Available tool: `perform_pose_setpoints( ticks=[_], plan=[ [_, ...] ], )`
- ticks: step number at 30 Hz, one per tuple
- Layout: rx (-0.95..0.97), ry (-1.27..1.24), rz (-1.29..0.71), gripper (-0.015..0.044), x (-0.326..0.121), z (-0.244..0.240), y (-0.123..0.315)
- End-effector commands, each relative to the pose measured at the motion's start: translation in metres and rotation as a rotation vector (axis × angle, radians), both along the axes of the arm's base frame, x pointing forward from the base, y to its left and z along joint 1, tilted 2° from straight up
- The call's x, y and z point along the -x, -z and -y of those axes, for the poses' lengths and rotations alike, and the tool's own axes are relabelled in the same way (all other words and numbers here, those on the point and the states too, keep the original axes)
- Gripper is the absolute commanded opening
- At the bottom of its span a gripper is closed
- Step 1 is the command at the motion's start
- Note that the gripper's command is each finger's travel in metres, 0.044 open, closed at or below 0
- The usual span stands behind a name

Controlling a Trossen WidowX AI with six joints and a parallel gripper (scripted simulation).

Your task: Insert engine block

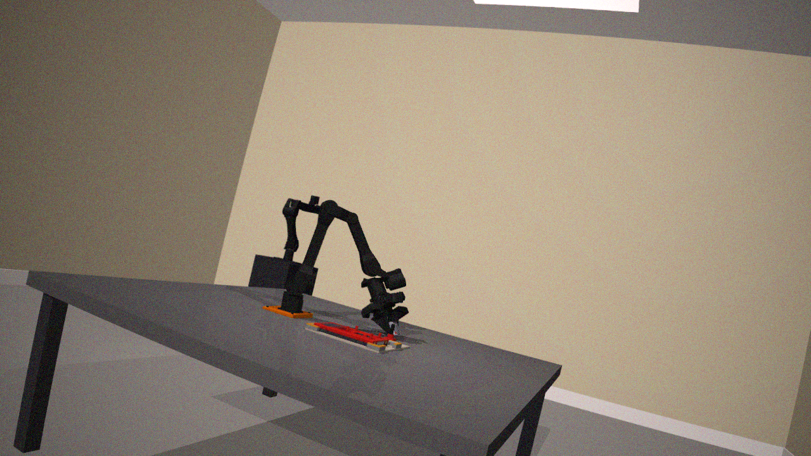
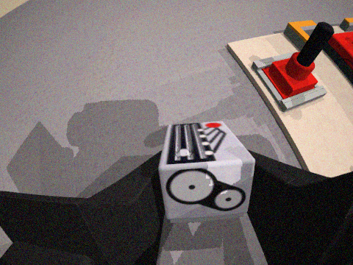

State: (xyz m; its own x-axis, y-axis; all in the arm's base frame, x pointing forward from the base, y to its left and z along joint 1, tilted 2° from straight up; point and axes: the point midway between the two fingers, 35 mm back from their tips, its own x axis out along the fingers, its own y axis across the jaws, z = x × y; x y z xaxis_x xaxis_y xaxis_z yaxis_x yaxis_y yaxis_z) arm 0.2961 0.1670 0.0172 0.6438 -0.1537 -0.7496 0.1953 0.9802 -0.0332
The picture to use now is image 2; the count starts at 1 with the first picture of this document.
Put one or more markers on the red car body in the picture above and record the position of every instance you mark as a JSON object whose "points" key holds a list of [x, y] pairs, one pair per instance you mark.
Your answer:
{"points": [[340, 49]]}

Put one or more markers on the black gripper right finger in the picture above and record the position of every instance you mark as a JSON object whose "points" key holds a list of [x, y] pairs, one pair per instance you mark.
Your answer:
{"points": [[298, 216]]}

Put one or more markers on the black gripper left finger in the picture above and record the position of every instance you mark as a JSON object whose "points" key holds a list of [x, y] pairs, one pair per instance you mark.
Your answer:
{"points": [[120, 225]]}

